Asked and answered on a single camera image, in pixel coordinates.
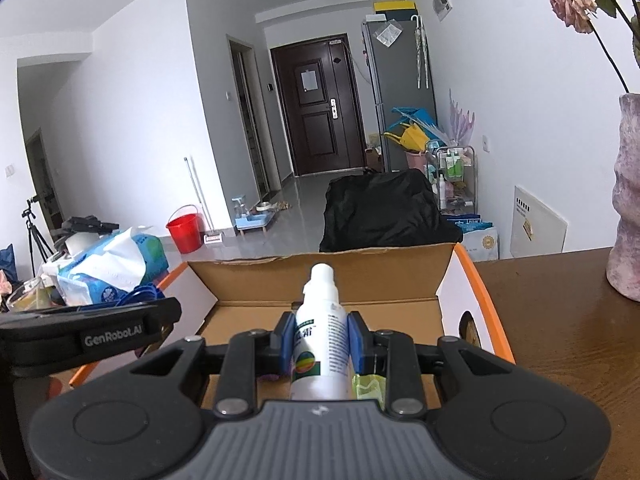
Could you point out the pink bin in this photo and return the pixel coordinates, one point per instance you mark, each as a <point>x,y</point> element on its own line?
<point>416,160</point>

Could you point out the white flat board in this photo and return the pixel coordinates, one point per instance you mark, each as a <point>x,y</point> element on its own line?
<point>537,225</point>

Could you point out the small white spray bottle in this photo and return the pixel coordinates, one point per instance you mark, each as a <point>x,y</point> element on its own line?
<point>320,330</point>

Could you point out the pink textured vase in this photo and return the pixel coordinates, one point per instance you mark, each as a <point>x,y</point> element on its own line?
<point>627,200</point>

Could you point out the purple gear-shaped cap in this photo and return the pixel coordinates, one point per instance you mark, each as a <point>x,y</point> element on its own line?
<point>274,376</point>

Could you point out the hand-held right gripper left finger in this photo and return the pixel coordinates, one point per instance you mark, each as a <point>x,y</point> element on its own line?
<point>286,345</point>

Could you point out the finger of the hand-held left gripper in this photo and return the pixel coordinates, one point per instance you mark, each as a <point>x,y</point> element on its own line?
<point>164,316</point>

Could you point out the grey refrigerator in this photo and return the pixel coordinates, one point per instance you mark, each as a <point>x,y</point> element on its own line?
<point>395,70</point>

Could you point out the camera tripod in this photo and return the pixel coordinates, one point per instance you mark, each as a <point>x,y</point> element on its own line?
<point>35,230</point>

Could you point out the black and white gadget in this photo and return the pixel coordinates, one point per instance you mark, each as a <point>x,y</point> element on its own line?
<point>90,225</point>

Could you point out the blue and white bag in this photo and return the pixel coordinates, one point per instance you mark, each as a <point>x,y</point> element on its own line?
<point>477,242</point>

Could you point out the dark brown door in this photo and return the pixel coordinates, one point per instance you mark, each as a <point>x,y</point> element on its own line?
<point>320,125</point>

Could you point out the clear plastic cup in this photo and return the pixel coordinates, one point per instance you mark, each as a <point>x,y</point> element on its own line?
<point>30,300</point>

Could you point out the red bucket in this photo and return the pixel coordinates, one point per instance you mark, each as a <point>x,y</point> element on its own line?
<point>184,232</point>

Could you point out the purple feathery decoration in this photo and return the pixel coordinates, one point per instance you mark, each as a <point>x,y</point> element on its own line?
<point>460,120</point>

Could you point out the black jacket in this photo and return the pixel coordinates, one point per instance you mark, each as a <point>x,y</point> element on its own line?
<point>380,210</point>

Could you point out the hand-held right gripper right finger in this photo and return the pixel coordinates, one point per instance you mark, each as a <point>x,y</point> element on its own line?
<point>356,342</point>

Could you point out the green spray bottle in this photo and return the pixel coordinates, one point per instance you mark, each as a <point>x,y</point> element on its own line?
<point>367,387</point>

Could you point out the white folded umbrella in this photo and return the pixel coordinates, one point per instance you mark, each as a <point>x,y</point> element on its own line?
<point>421,50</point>

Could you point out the yellow box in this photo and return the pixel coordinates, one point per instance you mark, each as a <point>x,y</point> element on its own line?
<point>395,9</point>

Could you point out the metal rolling cart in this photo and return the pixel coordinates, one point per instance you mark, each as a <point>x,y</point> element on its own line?
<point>455,175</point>

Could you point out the blue tissue pack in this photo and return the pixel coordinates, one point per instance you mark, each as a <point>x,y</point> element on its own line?
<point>110,260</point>

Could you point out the yellow bag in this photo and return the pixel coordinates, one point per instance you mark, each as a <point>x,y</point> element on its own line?
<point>410,140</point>

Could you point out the mop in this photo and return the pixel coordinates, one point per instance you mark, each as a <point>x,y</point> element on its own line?
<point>212,236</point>

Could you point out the red cardboard box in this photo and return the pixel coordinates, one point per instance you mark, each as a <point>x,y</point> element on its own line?
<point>350,275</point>

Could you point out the dried pink roses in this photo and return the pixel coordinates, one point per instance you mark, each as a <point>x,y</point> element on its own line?
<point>570,2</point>

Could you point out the blue pet feeder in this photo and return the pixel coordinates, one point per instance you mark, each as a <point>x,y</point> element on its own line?
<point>252,220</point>

